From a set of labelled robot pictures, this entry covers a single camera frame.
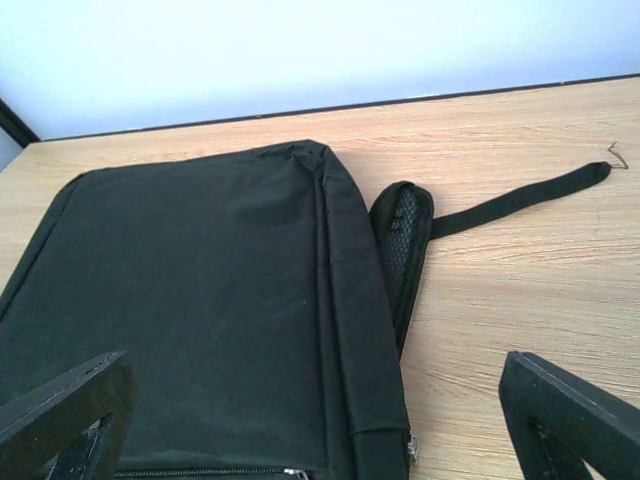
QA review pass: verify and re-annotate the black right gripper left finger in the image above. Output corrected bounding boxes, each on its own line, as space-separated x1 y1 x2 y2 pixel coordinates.
1 352 137 479

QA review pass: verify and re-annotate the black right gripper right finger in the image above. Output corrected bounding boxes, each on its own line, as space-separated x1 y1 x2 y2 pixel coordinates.
499 351 639 479

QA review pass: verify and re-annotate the black student backpack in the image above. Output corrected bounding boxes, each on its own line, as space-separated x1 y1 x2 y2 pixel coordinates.
1 140 611 479

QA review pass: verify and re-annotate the black cage frame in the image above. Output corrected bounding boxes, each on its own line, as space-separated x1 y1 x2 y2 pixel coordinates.
1 73 639 149

